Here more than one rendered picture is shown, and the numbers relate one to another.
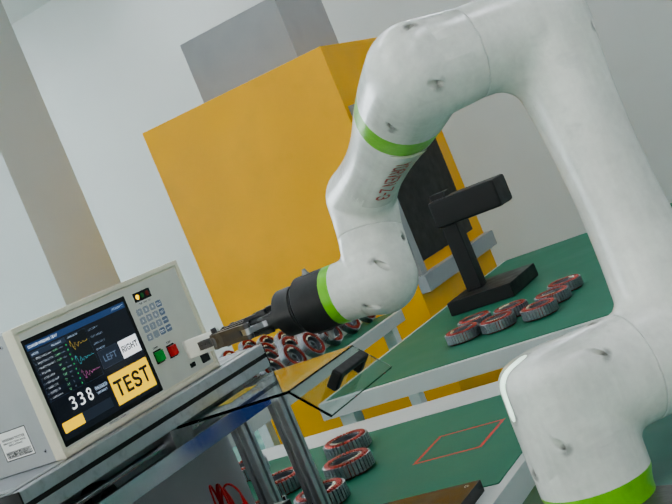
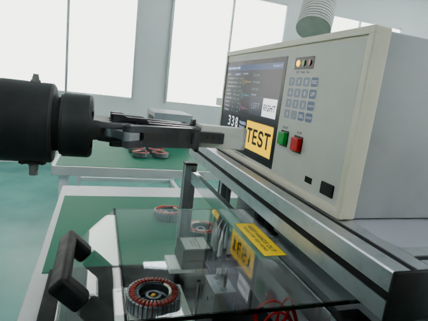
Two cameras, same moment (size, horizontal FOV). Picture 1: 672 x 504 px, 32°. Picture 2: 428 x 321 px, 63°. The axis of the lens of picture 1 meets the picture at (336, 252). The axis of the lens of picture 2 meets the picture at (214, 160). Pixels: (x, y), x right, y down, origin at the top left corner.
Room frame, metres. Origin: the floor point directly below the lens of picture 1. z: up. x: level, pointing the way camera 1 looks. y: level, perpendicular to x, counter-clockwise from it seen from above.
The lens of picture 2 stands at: (2.19, -0.10, 1.24)
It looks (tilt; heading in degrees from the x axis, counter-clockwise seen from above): 11 degrees down; 132
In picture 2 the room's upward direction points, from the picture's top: 7 degrees clockwise
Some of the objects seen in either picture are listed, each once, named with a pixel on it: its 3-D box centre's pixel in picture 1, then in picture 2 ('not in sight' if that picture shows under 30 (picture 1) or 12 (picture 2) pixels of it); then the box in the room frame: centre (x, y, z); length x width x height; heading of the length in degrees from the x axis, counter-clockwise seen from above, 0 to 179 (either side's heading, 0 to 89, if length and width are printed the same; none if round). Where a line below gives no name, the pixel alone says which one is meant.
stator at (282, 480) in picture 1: (281, 483); not in sight; (2.54, 0.31, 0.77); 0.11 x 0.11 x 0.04
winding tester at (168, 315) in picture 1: (42, 380); (363, 119); (1.95, 0.54, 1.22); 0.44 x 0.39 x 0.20; 151
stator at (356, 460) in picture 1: (348, 465); not in sight; (2.45, 0.15, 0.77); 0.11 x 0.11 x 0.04
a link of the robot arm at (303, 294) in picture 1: (319, 303); (32, 125); (1.77, 0.05, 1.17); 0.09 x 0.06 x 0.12; 151
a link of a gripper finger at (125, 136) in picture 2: not in sight; (116, 132); (1.84, 0.12, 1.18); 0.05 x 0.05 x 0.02; 60
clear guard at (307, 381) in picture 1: (277, 399); (211, 268); (1.95, 0.19, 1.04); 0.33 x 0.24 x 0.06; 61
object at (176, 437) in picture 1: (172, 435); not in sight; (1.95, 0.38, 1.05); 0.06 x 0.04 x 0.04; 151
